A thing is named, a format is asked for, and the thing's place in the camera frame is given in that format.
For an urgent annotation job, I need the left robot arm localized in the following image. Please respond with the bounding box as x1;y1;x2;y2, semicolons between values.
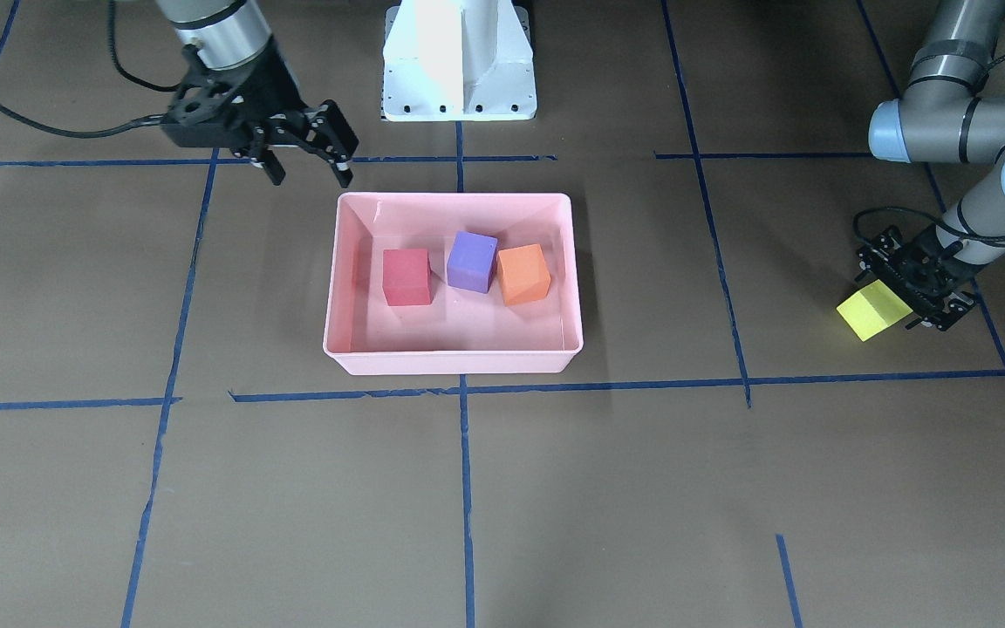
837;1;1005;339

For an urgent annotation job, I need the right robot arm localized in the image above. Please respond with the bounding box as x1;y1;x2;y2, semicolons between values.
158;1;359;189

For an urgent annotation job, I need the pink plastic bin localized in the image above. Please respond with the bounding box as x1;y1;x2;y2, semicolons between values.
323;192;585;377

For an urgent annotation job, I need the white camera post base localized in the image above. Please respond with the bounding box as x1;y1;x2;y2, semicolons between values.
380;1;538;122

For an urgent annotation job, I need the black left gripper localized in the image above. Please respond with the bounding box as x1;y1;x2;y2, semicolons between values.
855;225;980;332

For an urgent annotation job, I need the orange foam block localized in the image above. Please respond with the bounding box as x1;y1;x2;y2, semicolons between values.
497;243;551;307

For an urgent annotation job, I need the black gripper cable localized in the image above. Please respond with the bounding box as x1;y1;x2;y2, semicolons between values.
0;0;185;140

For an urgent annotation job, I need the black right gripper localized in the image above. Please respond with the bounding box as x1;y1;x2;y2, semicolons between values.
160;39;359;189

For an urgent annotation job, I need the purple foam block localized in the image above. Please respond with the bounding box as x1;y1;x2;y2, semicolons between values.
446;230;498;294

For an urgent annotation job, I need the yellow foam block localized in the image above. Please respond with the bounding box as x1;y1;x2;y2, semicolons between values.
835;281;913;342

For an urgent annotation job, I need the red foam block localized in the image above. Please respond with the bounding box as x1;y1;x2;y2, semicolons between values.
380;248;434;307

